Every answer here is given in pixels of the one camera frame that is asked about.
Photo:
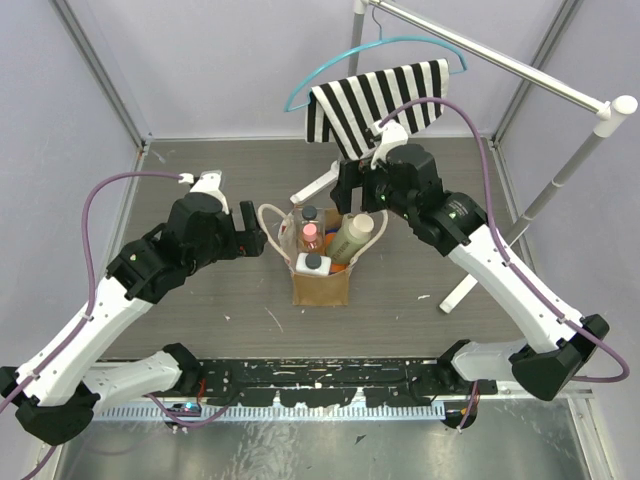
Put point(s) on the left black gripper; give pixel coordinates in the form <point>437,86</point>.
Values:
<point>242,234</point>

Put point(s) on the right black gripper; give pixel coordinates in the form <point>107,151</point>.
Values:
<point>353,174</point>

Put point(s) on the orange bottle blue cap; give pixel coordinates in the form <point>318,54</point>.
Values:
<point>331,235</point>

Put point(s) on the clear square bottle grey cap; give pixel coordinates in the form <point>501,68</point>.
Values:
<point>309,214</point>

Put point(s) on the pink clear soap bottle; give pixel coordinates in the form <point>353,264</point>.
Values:
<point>311,239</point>

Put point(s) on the white square bottle grey cap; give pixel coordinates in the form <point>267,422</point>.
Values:
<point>313,264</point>

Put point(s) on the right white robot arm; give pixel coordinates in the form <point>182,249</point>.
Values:
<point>558,340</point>

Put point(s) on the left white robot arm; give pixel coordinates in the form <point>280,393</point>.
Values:
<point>58,394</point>

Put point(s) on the black white striped cloth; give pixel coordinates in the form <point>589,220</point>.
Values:
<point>342,111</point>

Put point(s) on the teal clothes hanger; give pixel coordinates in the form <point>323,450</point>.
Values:
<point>300,95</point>

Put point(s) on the white silver clothes rack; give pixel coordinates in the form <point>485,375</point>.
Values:
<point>611,115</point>

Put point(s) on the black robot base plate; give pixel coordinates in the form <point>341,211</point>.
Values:
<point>393,382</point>

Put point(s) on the slotted cable duct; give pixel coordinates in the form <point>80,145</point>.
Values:
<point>147,411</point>

